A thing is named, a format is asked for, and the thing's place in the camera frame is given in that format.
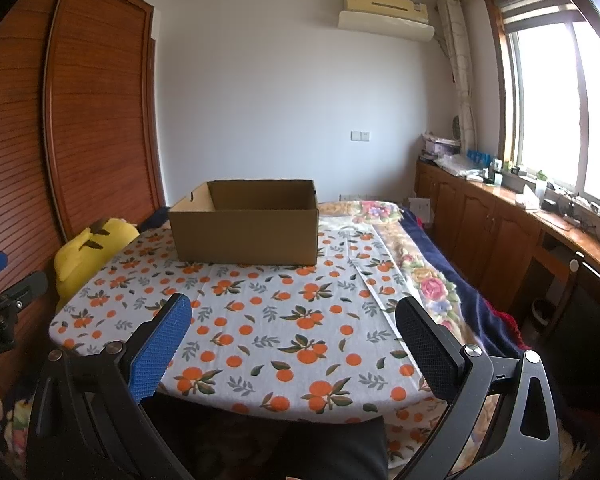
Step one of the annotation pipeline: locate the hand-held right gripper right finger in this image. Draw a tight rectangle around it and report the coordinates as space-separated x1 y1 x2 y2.
395 296 562 480

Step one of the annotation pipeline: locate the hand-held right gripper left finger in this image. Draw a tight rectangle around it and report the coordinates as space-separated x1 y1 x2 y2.
26 292 194 480

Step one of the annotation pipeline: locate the brown cardboard box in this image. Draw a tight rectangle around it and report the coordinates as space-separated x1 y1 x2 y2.
167 179 321 266

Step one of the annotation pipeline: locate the yellow plush toy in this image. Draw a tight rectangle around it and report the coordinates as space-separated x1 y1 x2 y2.
54 217 141 312

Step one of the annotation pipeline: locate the wooden window cabinet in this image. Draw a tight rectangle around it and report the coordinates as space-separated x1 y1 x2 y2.
415 160 600 321

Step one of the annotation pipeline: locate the white paper bag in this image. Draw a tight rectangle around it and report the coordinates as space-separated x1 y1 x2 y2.
409 197 434 224

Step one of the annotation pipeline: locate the black chair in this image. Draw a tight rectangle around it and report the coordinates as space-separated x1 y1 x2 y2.
539 252 600 441

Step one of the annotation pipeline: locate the wooden slatted wardrobe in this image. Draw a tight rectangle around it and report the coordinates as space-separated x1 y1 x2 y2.
0 0 169 386

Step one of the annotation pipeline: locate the clear plastic bag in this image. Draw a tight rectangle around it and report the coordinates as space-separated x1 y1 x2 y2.
437 154 487 179

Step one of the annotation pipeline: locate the pink box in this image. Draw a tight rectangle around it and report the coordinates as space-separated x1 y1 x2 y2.
422 132 462 159

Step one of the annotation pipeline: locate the wooden framed window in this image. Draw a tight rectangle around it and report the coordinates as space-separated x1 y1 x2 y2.
485 0 600 218

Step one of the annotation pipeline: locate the pale patterned curtain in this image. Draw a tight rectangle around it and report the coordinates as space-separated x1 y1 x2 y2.
436 0 477 154

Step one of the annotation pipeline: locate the wall air conditioner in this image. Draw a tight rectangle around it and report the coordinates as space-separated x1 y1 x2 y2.
337 0 436 42

